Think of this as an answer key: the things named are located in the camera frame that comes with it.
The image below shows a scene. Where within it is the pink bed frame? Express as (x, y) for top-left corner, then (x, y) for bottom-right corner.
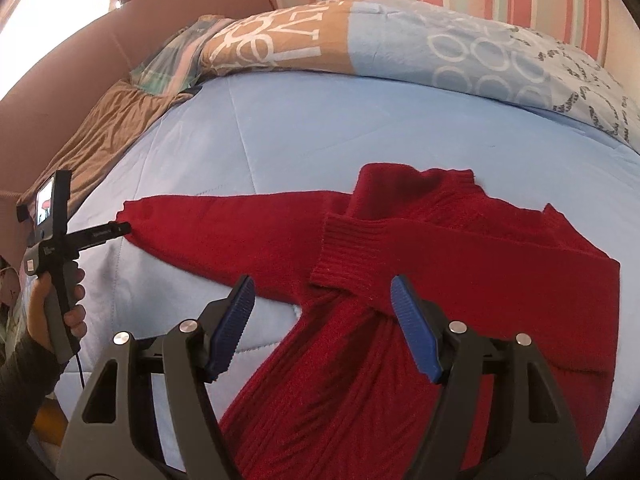
(0, 0), (277, 203)

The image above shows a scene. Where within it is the person's left forearm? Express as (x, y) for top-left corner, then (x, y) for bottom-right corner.
(0, 332), (67, 443)

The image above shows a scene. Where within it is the brown bed sheet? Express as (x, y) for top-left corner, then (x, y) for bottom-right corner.
(17, 79), (195, 223)

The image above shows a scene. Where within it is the striped green and pink pillow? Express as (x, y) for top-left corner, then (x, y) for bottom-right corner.
(131, 16), (235, 97)

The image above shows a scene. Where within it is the red knit sweater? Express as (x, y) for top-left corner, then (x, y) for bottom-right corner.
(116, 162), (622, 480)

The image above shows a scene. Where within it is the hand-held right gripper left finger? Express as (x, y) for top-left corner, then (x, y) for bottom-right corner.
(56, 275), (257, 480)

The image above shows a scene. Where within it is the person's left hand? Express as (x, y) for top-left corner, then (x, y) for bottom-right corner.
(26, 269), (88, 353)

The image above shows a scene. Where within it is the light blue quilted blanket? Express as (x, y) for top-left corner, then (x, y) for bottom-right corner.
(20, 72), (640, 480)

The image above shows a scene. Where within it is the black cable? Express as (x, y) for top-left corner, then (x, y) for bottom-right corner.
(72, 346), (87, 391)

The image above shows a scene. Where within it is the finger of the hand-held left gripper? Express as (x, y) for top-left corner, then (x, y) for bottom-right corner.
(69, 221), (133, 252)

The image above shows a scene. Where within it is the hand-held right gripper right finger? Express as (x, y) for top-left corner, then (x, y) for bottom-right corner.
(390, 274), (587, 480)

